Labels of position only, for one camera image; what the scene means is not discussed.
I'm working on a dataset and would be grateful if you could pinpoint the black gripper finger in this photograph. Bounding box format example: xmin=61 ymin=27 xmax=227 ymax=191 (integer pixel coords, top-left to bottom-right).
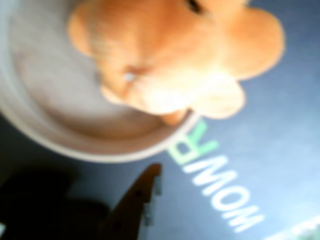
xmin=104 ymin=162 xmax=163 ymax=240

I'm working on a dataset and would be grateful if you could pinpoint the orange octopus plush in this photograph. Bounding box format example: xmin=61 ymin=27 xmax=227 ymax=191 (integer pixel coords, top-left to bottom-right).
xmin=67 ymin=0 xmax=286 ymax=126

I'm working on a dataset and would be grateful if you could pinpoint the round wooden box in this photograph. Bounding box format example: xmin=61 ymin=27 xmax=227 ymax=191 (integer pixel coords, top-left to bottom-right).
xmin=0 ymin=0 xmax=201 ymax=165

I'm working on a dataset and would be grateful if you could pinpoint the dark mat with logo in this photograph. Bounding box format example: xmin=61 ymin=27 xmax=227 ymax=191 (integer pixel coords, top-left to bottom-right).
xmin=0 ymin=0 xmax=320 ymax=240

